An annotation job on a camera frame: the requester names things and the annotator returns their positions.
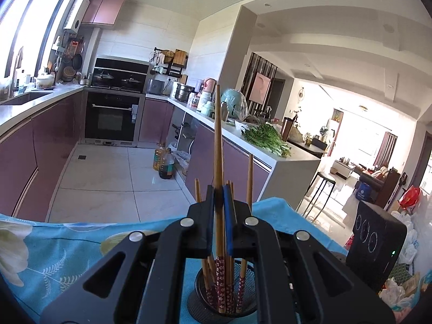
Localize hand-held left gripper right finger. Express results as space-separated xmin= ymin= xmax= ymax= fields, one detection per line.
xmin=223 ymin=185 xmax=395 ymax=324

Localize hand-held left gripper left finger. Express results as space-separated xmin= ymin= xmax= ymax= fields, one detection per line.
xmin=40 ymin=185 xmax=217 ymax=324

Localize bunch of wooden chopsticks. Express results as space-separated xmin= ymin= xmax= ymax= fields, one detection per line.
xmin=194 ymin=153 xmax=254 ymax=314

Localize red floral wooden chopstick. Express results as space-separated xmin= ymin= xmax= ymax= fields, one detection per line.
xmin=214 ymin=84 xmax=226 ymax=314

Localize black mesh utensil cup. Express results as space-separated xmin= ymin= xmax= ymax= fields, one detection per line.
xmin=186 ymin=258 xmax=259 ymax=324

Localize white plastic bag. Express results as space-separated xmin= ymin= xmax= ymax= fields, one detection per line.
xmin=391 ymin=209 xmax=419 ymax=264

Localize blue shopping bag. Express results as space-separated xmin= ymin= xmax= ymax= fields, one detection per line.
xmin=353 ymin=182 xmax=372 ymax=203

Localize red plastic bag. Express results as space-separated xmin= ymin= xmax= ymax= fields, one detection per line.
xmin=398 ymin=186 xmax=422 ymax=210

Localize dark sofa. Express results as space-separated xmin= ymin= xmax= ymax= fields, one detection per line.
xmin=359 ymin=165 xmax=399 ymax=206

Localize pink peninsula base cabinets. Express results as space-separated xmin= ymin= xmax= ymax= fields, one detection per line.
xmin=140 ymin=96 xmax=321 ymax=210

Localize dark cooking oil bottle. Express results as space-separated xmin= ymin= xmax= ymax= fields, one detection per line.
xmin=158 ymin=148 xmax=175 ymax=179

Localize yellow cooking oil bottle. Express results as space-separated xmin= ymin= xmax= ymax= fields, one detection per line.
xmin=153 ymin=143 xmax=167 ymax=171

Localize white coffee table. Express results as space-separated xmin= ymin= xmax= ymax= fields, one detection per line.
xmin=329 ymin=158 xmax=355 ymax=179

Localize black bar stool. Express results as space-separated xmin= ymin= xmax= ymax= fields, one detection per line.
xmin=302 ymin=171 xmax=336 ymax=220

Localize bunch of leafy greens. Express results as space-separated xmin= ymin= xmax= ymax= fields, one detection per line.
xmin=242 ymin=123 xmax=292 ymax=158

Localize maroon curtain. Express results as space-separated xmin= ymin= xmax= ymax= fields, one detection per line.
xmin=374 ymin=131 xmax=397 ymax=167

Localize brown travel tumbler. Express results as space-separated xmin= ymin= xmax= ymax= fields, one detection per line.
xmin=281 ymin=117 xmax=296 ymax=142

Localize stainless steel stock pot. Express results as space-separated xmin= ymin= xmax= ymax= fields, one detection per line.
xmin=174 ymin=83 xmax=195 ymax=102

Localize black integrated stove oven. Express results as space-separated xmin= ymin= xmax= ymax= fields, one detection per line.
xmin=83 ymin=57 xmax=149 ymax=147

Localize black pot with glass lid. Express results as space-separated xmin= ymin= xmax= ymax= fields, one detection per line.
xmin=92 ymin=70 xmax=114 ymax=86
xmin=120 ymin=76 xmax=144 ymax=92

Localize blue floral tablecloth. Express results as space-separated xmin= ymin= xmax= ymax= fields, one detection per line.
xmin=0 ymin=197 xmax=348 ymax=324

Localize pink window-side base cabinets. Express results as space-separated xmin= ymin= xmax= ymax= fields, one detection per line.
xmin=0 ymin=86 xmax=88 ymax=223

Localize white ceramic casserole pot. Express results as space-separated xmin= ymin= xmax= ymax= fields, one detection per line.
xmin=35 ymin=73 xmax=55 ymax=90

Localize steel kitchen sink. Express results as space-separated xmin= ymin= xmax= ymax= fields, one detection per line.
xmin=0 ymin=89 xmax=55 ymax=106

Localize large kitchen window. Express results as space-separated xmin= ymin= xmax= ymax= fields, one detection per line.
xmin=0 ymin=0 xmax=82 ymax=78

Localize pink framed wall picture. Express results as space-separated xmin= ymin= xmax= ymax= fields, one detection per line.
xmin=248 ymin=72 xmax=272 ymax=103

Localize black wall storage rack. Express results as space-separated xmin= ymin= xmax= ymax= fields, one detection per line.
xmin=150 ymin=47 xmax=189 ymax=78

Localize pink upper wall cabinet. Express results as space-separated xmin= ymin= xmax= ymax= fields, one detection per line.
xmin=81 ymin=0 xmax=127 ymax=26

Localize white wall water heater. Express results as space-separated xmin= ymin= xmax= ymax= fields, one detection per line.
xmin=63 ymin=0 xmax=90 ymax=33

